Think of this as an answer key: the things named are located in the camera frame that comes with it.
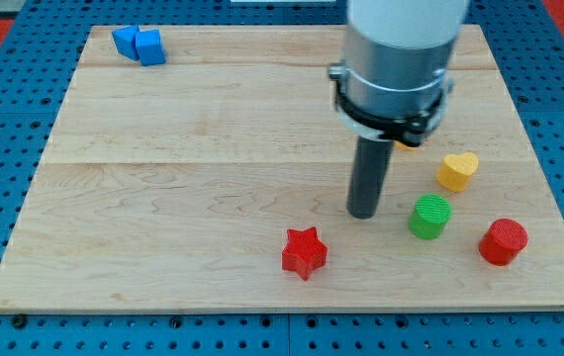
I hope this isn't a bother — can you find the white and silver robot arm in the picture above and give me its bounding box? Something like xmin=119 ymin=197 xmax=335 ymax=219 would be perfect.
xmin=329 ymin=0 xmax=470 ymax=147

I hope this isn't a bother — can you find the yellow block behind arm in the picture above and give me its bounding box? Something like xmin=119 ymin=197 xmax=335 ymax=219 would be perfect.
xmin=395 ymin=141 xmax=417 ymax=151

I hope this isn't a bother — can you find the red star block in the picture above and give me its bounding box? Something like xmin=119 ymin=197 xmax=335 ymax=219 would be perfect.
xmin=281 ymin=226 xmax=329 ymax=281

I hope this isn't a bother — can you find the light wooden board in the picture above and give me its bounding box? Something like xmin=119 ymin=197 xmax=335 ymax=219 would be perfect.
xmin=0 ymin=25 xmax=564 ymax=314

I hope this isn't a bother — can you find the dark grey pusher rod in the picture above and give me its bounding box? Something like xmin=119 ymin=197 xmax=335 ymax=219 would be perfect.
xmin=346 ymin=137 xmax=394 ymax=220

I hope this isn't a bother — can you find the green cylinder block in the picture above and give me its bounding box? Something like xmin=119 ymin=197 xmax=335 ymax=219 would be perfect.
xmin=408 ymin=194 xmax=452 ymax=240

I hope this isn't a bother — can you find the yellow heart block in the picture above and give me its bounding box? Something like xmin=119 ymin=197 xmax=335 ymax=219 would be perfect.
xmin=435 ymin=151 xmax=479 ymax=193

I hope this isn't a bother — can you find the blue cube block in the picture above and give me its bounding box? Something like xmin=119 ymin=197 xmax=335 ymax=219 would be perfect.
xmin=135 ymin=30 xmax=166 ymax=66

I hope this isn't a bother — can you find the blue triangle block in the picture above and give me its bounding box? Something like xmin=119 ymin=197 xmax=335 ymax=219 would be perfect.
xmin=112 ymin=25 xmax=140 ymax=61

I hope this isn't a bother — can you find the red cylinder block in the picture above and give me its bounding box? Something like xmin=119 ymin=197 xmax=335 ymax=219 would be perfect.
xmin=478 ymin=219 xmax=528 ymax=266

